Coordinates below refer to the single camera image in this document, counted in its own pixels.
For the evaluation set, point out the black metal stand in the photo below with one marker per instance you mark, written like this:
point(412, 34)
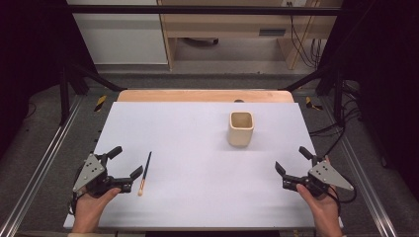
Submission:
point(337, 95)
point(64, 95)

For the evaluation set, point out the light wooden desk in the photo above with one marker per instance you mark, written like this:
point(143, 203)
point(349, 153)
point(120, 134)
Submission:
point(224, 26)

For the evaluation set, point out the yellow black tape strip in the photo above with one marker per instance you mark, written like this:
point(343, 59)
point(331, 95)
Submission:
point(311, 103)
point(100, 102)

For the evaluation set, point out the white table sheet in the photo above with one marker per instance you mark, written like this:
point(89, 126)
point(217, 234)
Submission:
point(197, 181)

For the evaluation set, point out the cream square ceramic cup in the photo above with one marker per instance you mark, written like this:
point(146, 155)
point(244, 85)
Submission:
point(240, 138)

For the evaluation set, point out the office chair base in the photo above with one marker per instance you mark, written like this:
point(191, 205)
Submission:
point(201, 41)

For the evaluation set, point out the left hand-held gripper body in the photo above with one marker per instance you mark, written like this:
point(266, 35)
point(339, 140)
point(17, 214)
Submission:
point(90, 169)

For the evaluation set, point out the person's left hand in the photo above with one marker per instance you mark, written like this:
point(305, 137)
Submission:
point(92, 205)

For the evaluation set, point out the black horizontal frame bar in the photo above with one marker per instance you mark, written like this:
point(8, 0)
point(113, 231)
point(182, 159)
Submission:
point(197, 10)

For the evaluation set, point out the dark curtain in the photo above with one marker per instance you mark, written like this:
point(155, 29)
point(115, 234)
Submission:
point(29, 65)
point(388, 82)

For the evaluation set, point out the white cabinet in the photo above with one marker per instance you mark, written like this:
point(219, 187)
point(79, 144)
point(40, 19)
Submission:
point(122, 39)

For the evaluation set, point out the aluminium floor rail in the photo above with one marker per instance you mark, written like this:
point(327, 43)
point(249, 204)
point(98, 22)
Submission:
point(42, 158)
point(362, 171)

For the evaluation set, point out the person's right hand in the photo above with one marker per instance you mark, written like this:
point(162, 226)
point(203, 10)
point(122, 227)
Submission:
point(320, 205)

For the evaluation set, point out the grey label holder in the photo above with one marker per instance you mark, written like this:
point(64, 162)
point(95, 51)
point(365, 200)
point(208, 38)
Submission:
point(272, 32)

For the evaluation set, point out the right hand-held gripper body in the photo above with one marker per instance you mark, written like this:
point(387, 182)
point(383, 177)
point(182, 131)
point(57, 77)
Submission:
point(324, 176)

